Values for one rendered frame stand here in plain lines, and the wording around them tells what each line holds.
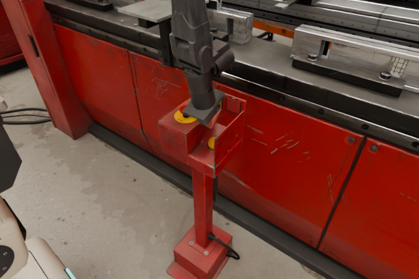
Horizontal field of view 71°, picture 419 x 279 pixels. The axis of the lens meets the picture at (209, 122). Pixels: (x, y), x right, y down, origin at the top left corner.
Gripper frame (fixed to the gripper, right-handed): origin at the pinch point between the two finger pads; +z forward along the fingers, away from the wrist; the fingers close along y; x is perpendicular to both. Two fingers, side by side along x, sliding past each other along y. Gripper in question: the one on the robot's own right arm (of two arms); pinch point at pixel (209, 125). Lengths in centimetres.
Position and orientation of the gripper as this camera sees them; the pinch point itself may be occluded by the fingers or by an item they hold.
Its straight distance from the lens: 78.9
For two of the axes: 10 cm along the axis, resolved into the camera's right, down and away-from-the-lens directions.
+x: -8.3, -3.4, 4.5
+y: 5.4, -6.8, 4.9
